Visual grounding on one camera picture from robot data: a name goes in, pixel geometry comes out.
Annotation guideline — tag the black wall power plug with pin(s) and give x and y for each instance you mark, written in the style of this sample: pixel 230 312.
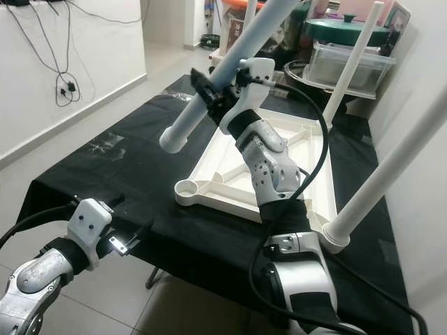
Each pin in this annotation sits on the black wall power plug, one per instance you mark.
pixel 71 87

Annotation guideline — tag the black tablecloth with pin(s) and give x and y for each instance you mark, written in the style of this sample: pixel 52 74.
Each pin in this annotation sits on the black tablecloth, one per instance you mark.
pixel 112 188

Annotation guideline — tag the clear plastic food container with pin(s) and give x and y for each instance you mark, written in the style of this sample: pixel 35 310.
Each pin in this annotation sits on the clear plastic food container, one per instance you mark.
pixel 349 66

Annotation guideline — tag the white plastic table top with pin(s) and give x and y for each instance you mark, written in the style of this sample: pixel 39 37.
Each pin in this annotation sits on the white plastic table top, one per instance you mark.
pixel 223 178

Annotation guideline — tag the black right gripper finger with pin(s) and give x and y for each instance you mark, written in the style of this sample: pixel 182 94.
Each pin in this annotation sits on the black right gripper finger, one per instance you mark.
pixel 204 85

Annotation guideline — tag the pink purple container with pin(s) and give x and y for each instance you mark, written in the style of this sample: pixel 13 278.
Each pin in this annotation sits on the pink purple container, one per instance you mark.
pixel 356 5

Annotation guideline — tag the black wok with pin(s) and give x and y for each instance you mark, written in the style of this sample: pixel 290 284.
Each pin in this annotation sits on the black wok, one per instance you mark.
pixel 295 73

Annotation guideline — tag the green round pot lid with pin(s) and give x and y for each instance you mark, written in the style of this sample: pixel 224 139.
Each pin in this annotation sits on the green round pot lid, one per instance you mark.
pixel 346 31

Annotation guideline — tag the dark green tray with label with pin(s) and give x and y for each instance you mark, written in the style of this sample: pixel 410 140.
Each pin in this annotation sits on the dark green tray with label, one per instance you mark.
pixel 398 24

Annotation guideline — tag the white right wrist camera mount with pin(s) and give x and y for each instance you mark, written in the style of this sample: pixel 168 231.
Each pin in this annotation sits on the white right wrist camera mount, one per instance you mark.
pixel 251 87

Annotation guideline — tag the flat clear tape patch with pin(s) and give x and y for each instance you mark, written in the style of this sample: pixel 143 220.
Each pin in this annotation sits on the flat clear tape patch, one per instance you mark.
pixel 108 146

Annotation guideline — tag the grey metal folding table leg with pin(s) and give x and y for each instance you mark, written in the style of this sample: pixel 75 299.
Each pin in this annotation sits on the grey metal folding table leg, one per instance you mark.
pixel 154 276

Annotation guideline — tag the white plastic table leg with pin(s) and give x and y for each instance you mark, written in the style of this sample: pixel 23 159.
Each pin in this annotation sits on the white plastic table leg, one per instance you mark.
pixel 384 174
pixel 223 77
pixel 356 63

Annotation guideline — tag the shiny black plastic bag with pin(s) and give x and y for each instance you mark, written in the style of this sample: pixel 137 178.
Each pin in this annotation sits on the shiny black plastic bag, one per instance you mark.
pixel 293 31

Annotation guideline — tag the black wifi router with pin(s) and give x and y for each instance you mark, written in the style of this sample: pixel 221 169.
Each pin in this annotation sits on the black wifi router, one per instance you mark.
pixel 28 3

